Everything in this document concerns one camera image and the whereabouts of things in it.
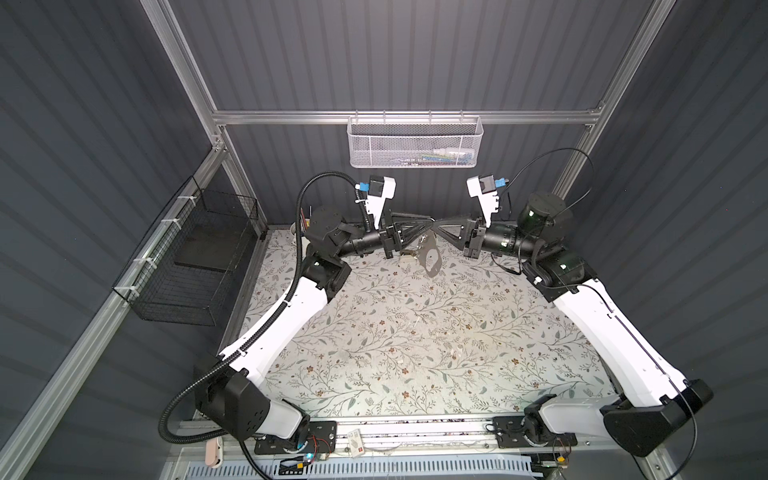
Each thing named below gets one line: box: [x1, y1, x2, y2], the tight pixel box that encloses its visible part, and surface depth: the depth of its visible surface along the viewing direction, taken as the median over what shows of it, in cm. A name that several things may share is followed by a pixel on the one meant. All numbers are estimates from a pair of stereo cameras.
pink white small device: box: [205, 436, 224, 469], surface depth 71 cm
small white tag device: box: [347, 429, 365, 458], surface depth 74 cm
